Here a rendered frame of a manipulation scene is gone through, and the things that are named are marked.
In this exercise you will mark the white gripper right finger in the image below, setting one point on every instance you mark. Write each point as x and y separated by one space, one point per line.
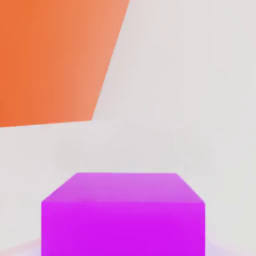
210 251

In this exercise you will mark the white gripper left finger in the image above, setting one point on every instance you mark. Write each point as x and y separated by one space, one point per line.
34 250

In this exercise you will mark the small magenta cube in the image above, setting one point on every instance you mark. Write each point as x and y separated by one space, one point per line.
123 224

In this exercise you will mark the large orange box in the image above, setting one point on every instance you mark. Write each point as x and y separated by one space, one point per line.
46 60

